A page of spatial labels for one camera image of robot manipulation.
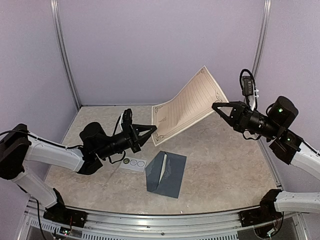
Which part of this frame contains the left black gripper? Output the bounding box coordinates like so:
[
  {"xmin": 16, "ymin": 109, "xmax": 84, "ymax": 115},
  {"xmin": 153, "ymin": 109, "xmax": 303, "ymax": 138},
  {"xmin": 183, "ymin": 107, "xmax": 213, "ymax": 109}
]
[{"xmin": 96, "ymin": 121, "xmax": 157, "ymax": 160}]

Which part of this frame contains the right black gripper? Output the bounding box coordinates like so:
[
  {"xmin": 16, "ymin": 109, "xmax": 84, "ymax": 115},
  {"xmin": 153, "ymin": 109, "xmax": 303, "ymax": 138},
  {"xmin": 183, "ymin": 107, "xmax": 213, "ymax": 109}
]
[{"xmin": 212, "ymin": 100, "xmax": 281, "ymax": 140}]

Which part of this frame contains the cream letter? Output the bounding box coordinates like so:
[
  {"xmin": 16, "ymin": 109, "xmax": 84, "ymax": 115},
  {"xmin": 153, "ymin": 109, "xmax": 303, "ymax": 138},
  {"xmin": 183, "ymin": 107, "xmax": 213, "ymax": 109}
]
[{"xmin": 158, "ymin": 153, "xmax": 168, "ymax": 184}]

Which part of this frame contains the brown ornate certificate paper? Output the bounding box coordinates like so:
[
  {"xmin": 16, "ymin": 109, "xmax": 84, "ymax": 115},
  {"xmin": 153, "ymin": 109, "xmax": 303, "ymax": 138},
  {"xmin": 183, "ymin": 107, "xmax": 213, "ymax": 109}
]
[{"xmin": 151, "ymin": 65, "xmax": 229, "ymax": 146}]

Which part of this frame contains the dark blue envelope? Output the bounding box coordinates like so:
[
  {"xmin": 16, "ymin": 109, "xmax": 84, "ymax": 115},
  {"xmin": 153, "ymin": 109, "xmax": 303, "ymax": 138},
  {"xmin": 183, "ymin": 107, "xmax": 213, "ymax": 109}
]
[{"xmin": 145, "ymin": 151, "xmax": 187, "ymax": 199}]

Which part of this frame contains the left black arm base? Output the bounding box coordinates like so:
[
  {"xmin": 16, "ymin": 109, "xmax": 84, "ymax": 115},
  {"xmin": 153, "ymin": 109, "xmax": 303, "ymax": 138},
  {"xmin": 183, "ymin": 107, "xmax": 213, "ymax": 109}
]
[{"xmin": 43, "ymin": 188, "xmax": 88, "ymax": 228}]

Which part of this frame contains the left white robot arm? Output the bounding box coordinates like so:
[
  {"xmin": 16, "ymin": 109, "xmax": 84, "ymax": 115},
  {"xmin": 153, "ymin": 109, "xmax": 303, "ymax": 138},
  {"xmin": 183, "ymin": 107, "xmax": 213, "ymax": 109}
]
[{"xmin": 0, "ymin": 122, "xmax": 157, "ymax": 223}]

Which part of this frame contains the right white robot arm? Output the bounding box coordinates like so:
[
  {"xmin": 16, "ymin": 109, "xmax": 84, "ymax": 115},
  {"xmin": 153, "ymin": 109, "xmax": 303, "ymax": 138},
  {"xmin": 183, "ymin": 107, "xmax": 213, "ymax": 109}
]
[{"xmin": 212, "ymin": 96, "xmax": 320, "ymax": 222}]

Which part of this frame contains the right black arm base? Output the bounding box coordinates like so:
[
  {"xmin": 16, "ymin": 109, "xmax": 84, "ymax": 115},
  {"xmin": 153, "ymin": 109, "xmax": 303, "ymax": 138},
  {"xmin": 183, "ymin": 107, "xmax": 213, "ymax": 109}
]
[{"xmin": 238, "ymin": 189, "xmax": 283, "ymax": 227}]

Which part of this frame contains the white sticker sheet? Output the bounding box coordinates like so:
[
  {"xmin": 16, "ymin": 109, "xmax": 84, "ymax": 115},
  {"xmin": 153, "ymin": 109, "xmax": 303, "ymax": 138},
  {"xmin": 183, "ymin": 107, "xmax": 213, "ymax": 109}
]
[{"xmin": 119, "ymin": 157, "xmax": 147, "ymax": 172}]

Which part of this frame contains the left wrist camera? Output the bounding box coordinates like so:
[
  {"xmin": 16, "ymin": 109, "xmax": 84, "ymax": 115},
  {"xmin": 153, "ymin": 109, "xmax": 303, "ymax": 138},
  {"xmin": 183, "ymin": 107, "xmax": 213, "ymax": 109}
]
[{"xmin": 120, "ymin": 108, "xmax": 133, "ymax": 131}]

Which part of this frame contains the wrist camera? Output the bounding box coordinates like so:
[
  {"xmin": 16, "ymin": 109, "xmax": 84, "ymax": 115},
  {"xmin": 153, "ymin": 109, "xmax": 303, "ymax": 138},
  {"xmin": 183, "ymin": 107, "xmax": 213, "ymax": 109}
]
[
  {"xmin": 120, "ymin": 108, "xmax": 133, "ymax": 131},
  {"xmin": 241, "ymin": 76, "xmax": 259, "ymax": 110}
]

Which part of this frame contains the left camera cable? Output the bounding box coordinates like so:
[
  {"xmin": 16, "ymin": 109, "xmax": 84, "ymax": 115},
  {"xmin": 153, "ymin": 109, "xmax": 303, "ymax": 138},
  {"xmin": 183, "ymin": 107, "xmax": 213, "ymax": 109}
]
[{"xmin": 112, "ymin": 117, "xmax": 123, "ymax": 137}]

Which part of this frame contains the camera cable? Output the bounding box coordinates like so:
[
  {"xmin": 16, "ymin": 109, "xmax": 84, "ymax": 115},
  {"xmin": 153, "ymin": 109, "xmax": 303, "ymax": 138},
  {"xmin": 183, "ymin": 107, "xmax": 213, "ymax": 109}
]
[
  {"xmin": 239, "ymin": 68, "xmax": 258, "ymax": 106},
  {"xmin": 112, "ymin": 117, "xmax": 123, "ymax": 137}
]

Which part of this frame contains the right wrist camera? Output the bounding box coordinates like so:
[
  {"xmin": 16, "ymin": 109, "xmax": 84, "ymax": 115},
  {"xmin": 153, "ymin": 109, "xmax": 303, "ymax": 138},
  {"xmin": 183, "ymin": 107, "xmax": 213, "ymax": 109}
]
[{"xmin": 241, "ymin": 76, "xmax": 259, "ymax": 110}]

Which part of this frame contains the right camera cable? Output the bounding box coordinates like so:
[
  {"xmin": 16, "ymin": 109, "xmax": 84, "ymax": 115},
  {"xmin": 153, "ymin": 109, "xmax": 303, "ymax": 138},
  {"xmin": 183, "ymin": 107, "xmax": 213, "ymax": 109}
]
[{"xmin": 239, "ymin": 68, "xmax": 258, "ymax": 106}]

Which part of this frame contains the right aluminium corner post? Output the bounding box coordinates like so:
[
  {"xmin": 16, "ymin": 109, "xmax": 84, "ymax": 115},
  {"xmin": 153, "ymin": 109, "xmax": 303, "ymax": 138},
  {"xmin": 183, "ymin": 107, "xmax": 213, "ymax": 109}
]
[{"xmin": 252, "ymin": 0, "xmax": 272, "ymax": 77}]

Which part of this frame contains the aluminium corner post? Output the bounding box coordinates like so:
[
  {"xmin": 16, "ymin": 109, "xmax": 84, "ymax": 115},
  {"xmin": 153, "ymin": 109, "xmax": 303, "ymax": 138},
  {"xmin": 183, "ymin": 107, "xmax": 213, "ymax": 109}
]
[
  {"xmin": 49, "ymin": 0, "xmax": 82, "ymax": 111},
  {"xmin": 252, "ymin": 0, "xmax": 272, "ymax": 77}
]

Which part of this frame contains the left aluminium corner post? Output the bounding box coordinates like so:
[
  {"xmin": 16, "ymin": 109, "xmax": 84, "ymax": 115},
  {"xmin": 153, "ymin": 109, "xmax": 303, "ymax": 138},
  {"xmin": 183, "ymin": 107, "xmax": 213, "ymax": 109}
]
[{"xmin": 49, "ymin": 0, "xmax": 82, "ymax": 111}]

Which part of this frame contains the aluminium front rail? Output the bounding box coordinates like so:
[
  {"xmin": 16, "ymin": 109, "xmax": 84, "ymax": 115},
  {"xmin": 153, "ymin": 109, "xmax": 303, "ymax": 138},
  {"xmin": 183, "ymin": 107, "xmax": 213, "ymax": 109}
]
[{"xmin": 16, "ymin": 199, "xmax": 310, "ymax": 240}]

